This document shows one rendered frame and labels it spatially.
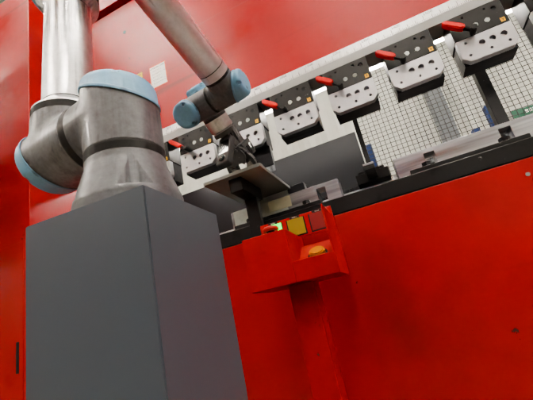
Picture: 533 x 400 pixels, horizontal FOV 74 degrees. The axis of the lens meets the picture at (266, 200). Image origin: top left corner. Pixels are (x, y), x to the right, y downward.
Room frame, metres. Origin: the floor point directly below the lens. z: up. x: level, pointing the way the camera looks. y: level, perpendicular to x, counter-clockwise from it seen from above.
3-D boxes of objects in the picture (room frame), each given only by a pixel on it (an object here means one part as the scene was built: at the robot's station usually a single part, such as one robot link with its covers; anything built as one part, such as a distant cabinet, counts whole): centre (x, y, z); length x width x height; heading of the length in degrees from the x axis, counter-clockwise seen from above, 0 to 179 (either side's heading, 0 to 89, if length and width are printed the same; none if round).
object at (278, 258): (0.85, -0.04, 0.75); 0.20 x 0.16 x 0.18; 74
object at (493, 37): (0.93, -0.74, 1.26); 0.15 x 0.09 x 0.17; 71
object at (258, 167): (1.04, 0.04, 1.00); 0.26 x 0.18 x 0.01; 161
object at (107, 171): (0.48, 0.19, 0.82); 0.15 x 0.15 x 0.10
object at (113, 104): (0.48, 0.20, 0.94); 0.13 x 0.12 x 0.14; 64
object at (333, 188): (1.16, -0.06, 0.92); 0.39 x 0.06 x 0.10; 71
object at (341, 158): (1.74, 0.05, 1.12); 1.13 x 0.02 x 0.44; 71
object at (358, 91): (1.06, -0.36, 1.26); 0.15 x 0.09 x 0.17; 71
